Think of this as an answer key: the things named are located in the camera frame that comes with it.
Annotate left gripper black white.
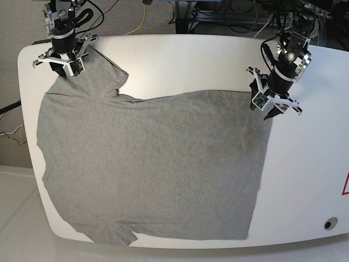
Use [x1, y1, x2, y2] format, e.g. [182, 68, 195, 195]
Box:
[246, 65, 302, 121]

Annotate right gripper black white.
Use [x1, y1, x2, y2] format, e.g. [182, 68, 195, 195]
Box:
[32, 33, 98, 80]

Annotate grey T-shirt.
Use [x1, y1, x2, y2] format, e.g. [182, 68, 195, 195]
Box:
[37, 47, 272, 246]

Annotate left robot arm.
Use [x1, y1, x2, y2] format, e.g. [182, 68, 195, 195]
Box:
[246, 1, 334, 120]

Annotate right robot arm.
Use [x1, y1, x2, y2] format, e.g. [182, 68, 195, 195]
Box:
[32, 1, 97, 80]

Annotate red triangle sticker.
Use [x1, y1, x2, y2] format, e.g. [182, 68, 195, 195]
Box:
[342, 173, 349, 195]

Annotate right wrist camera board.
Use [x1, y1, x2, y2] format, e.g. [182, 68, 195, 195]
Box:
[71, 60, 84, 76]

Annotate white cable on floor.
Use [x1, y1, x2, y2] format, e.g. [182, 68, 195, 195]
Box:
[253, 13, 274, 38]

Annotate yellow cable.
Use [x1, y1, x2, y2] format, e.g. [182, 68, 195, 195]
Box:
[124, 4, 148, 36]

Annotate aluminium frame rail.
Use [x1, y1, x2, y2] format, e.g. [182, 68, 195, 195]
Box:
[174, 0, 327, 44]

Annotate yellow white cables at left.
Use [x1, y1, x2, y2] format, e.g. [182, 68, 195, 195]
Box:
[0, 124, 26, 147]

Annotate black table leg post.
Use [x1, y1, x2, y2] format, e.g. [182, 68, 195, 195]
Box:
[175, 17, 189, 34]

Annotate table cable grommet hole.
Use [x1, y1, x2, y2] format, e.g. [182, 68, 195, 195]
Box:
[324, 217, 338, 230]

